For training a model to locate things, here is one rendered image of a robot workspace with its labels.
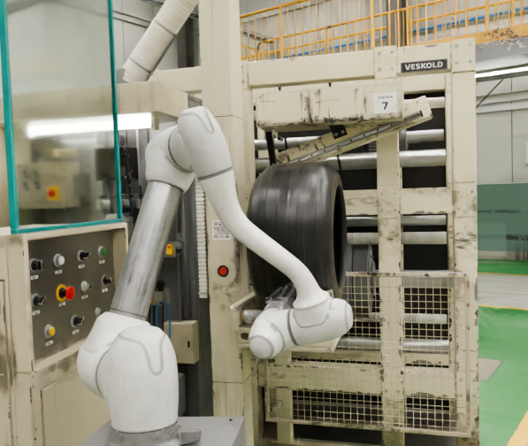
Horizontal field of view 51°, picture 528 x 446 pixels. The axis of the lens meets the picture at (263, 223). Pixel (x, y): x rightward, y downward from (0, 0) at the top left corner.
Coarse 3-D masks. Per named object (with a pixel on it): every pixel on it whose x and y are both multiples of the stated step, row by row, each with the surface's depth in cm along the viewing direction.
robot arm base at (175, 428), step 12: (120, 432) 124; (156, 432) 124; (168, 432) 126; (180, 432) 129; (192, 432) 130; (108, 444) 127; (120, 444) 124; (132, 444) 123; (144, 444) 123; (156, 444) 124; (168, 444) 125; (180, 444) 129
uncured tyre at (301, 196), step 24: (288, 168) 203; (312, 168) 200; (264, 192) 195; (288, 192) 192; (312, 192) 190; (336, 192) 221; (264, 216) 191; (288, 216) 188; (312, 216) 187; (336, 216) 236; (288, 240) 187; (312, 240) 185; (336, 240) 238; (264, 264) 190; (312, 264) 187; (336, 264) 235; (264, 288) 195; (336, 288) 200
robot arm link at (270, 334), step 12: (264, 312) 158; (276, 312) 155; (288, 312) 153; (264, 324) 151; (276, 324) 151; (288, 324) 150; (252, 336) 150; (264, 336) 148; (276, 336) 149; (288, 336) 150; (252, 348) 150; (264, 348) 148; (276, 348) 149
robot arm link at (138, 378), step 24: (120, 336) 129; (144, 336) 127; (120, 360) 125; (144, 360) 124; (168, 360) 128; (120, 384) 124; (144, 384) 123; (168, 384) 127; (120, 408) 124; (144, 408) 123; (168, 408) 126; (144, 432) 123
